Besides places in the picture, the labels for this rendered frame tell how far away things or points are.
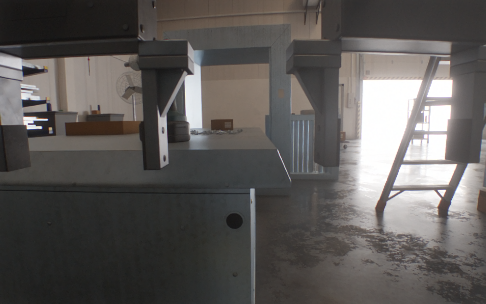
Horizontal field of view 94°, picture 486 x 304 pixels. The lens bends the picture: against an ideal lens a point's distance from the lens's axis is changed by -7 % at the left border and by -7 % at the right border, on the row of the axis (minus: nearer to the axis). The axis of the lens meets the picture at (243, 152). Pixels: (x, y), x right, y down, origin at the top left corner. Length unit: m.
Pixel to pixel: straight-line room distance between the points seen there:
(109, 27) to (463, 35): 0.28
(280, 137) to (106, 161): 1.96
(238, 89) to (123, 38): 10.06
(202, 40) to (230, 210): 2.16
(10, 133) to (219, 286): 0.40
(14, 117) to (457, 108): 0.41
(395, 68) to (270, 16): 5.25
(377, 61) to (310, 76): 10.89
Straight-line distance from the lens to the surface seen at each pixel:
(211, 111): 10.38
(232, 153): 0.40
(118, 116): 7.23
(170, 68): 0.21
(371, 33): 0.22
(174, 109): 0.60
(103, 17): 0.23
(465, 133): 0.29
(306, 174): 3.09
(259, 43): 2.41
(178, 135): 0.58
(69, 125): 1.36
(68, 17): 0.24
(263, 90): 10.17
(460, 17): 0.27
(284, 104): 2.31
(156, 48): 0.21
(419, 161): 2.03
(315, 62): 0.21
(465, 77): 0.30
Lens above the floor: 0.69
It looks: 7 degrees down
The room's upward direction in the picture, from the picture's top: 1 degrees counter-clockwise
